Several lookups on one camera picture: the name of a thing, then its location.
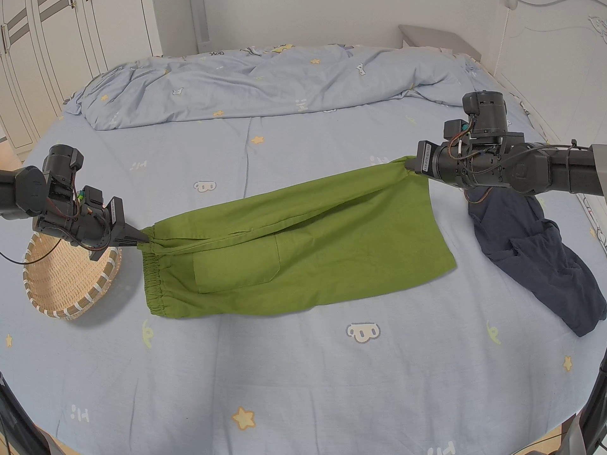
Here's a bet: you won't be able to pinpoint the round woven basket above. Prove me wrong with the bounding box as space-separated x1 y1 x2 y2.
22 233 123 321

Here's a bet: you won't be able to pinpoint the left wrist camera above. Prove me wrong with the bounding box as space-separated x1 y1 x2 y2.
82 185 106 213

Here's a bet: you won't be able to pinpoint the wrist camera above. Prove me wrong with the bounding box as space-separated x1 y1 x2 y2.
82 185 106 213
443 119 471 145

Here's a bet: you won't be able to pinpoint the white wardrobe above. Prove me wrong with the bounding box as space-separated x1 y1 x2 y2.
0 0 162 162

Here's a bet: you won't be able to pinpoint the white wall pipe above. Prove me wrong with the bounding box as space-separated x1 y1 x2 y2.
187 0 212 53

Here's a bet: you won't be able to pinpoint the grey bedside table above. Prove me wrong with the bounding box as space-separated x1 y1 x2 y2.
398 24 482 63

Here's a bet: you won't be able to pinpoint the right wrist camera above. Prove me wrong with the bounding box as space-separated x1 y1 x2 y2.
443 119 471 145

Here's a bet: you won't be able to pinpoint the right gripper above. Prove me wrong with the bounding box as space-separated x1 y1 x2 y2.
416 141 512 189

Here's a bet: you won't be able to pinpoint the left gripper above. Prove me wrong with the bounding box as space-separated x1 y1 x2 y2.
40 196 125 260

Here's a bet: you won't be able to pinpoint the black cable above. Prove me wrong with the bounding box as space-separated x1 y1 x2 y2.
0 242 64 265

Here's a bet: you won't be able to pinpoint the green shorts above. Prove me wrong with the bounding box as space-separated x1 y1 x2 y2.
138 155 458 320

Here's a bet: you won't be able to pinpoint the dark blue garment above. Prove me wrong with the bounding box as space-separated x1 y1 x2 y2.
467 185 607 337

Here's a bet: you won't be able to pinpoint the pale blue quilt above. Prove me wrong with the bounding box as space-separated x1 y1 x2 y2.
63 43 482 131

